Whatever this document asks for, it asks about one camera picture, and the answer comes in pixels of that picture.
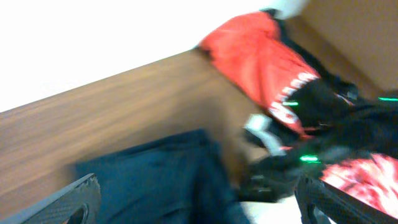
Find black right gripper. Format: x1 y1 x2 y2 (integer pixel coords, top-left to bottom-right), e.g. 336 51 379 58
237 154 320 203

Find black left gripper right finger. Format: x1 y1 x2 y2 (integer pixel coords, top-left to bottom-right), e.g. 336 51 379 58
295 175 397 224

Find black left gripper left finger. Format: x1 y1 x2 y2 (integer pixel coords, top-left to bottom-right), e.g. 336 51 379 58
1 174 101 224

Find navy blue shorts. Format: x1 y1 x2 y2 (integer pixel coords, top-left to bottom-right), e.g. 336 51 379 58
75 129 249 224

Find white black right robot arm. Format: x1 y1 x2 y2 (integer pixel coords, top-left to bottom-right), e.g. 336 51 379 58
238 98 397 203

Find red soccer t-shirt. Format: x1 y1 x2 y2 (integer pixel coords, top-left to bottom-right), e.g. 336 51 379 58
200 9 397 219

